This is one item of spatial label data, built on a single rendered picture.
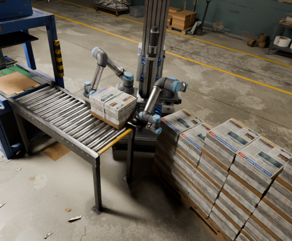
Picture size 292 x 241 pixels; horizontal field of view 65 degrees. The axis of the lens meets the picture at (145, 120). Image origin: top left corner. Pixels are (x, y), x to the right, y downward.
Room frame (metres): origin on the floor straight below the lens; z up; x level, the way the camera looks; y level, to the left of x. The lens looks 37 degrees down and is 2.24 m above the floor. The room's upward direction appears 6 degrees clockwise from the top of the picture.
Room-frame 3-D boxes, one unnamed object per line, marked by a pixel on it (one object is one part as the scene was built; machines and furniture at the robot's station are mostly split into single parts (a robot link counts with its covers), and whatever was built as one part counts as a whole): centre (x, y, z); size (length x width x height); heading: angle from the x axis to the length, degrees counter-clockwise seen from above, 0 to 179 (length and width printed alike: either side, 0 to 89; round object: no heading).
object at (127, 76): (2.43, 0.26, 0.98); 0.13 x 0.12 x 0.14; 37
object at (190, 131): (1.61, -0.66, 0.42); 1.17 x 0.39 x 0.83; 41
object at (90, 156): (1.69, 0.94, 0.74); 1.34 x 0.05 x 0.12; 58
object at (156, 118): (1.77, -0.09, 0.92); 0.11 x 0.08 x 0.11; 67
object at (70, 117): (1.87, 0.75, 0.77); 0.47 x 0.05 x 0.05; 148
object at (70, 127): (1.80, 0.64, 0.77); 0.47 x 0.05 x 0.05; 148
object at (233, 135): (1.50, -0.73, 1.06); 0.37 x 0.29 x 0.01; 132
